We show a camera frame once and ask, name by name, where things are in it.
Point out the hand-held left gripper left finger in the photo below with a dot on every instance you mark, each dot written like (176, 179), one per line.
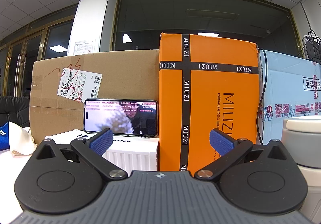
(101, 141)

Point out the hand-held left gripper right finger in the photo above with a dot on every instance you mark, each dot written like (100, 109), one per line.
(222, 141)

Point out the white container with grey lid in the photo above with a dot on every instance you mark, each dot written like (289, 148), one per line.
(306, 146)

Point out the black smartphone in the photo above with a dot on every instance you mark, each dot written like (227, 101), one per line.
(112, 116)

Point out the white ribbed box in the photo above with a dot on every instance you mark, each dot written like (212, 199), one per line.
(130, 156)

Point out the orange box with black tape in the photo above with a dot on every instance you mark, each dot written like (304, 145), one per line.
(208, 83)

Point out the brown cardboard box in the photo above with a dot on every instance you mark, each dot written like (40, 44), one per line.
(125, 75)

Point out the white cloth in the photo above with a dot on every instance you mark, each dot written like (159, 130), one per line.
(21, 138)

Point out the light blue cardboard box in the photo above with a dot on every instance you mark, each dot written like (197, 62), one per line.
(283, 83)

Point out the black leather chair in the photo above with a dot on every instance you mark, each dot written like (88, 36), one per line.
(12, 111)

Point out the white notice paper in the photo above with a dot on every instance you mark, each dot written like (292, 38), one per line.
(84, 47)

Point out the blue cloth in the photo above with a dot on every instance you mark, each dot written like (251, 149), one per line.
(5, 138)

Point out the large dark window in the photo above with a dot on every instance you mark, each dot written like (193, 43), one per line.
(200, 13)

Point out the row of black chargers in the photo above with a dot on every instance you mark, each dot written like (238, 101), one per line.
(313, 48)

